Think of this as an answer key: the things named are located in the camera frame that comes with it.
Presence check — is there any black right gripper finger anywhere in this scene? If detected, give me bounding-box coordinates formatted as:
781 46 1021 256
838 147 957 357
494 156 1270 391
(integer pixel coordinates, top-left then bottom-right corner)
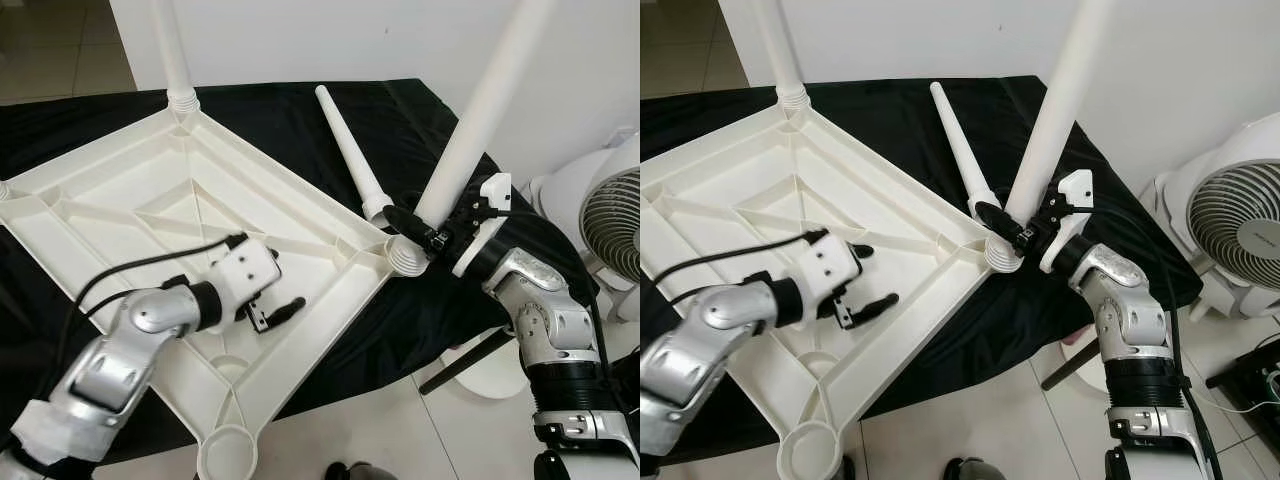
383 206 437 253
973 201 1025 248

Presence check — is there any white plastic table leg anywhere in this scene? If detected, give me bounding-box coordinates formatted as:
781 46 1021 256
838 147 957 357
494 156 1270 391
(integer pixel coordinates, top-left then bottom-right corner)
1002 0 1117 227
408 0 557 237
314 85 397 224
929 82 1003 220
150 0 201 111
750 0 810 109

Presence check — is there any white plastic table top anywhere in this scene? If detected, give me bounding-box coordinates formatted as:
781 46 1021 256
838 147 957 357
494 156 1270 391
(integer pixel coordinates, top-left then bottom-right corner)
0 103 433 480
640 100 1028 480

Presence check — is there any black table cloth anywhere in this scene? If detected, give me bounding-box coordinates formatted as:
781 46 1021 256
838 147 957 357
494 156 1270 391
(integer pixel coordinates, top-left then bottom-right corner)
0 78 601 466
640 75 1206 471

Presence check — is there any black table leg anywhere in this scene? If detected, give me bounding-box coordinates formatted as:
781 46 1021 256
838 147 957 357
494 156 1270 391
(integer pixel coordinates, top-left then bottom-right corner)
1040 345 1101 393
419 325 517 397

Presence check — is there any white floor fan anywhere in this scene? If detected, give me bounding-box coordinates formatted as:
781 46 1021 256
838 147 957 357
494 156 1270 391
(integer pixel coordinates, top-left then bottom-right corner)
528 130 641 323
1153 110 1280 323

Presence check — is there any white round base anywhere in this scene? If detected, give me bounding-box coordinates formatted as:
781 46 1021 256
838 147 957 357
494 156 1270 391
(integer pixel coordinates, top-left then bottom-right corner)
1072 345 1113 393
455 335 533 401

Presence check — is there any black floor object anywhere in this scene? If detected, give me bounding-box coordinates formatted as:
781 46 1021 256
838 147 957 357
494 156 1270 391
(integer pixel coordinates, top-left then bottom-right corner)
1205 343 1280 418

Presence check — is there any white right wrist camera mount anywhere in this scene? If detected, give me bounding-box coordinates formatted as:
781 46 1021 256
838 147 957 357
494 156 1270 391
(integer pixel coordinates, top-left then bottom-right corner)
1039 169 1094 274
451 173 514 280

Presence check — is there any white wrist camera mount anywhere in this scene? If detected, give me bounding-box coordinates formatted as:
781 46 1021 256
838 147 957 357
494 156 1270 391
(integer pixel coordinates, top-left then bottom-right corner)
207 237 282 323
794 232 867 323
451 173 514 280
1039 169 1094 274

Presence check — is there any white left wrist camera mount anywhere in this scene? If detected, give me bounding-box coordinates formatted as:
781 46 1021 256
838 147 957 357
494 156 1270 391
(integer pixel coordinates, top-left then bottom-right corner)
794 232 867 323
207 237 282 323

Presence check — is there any white floor power cable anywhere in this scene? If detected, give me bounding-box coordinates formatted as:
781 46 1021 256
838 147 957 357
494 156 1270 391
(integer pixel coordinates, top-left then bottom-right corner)
1188 365 1280 423

